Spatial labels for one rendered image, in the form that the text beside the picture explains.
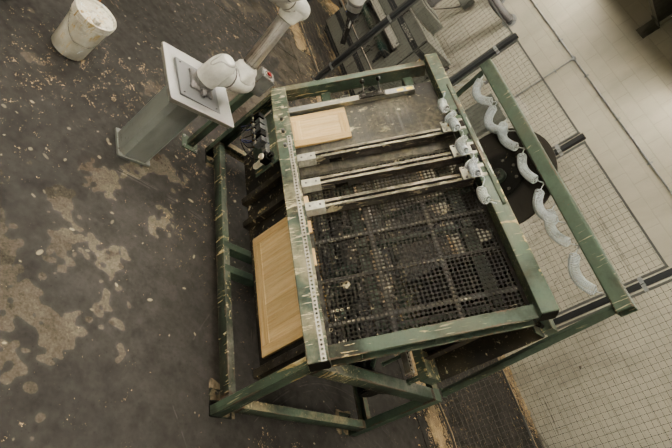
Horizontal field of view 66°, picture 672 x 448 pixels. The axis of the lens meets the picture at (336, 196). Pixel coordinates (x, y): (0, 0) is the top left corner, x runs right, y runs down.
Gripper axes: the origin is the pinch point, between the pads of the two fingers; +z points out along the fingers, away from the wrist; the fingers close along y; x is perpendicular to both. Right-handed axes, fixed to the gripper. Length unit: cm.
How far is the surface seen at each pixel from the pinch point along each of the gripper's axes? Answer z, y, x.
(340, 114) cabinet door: 75, 15, -16
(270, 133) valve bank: 92, -4, 30
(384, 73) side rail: 62, 58, -44
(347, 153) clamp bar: 68, -27, -23
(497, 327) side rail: 48, -142, -111
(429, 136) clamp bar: 48, -12, -74
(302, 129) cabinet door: 84, 0, 8
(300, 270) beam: 76, -117, -5
